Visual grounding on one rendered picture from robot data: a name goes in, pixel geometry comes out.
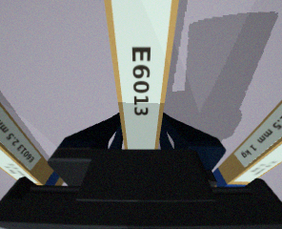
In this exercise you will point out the tan box with blue bands and white label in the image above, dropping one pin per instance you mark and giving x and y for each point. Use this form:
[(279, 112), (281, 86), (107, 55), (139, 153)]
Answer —
[(141, 35)]

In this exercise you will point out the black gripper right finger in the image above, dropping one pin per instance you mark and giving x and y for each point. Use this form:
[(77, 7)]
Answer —
[(185, 137)]

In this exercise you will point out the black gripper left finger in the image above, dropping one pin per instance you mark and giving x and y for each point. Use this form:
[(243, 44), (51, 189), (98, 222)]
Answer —
[(97, 136)]

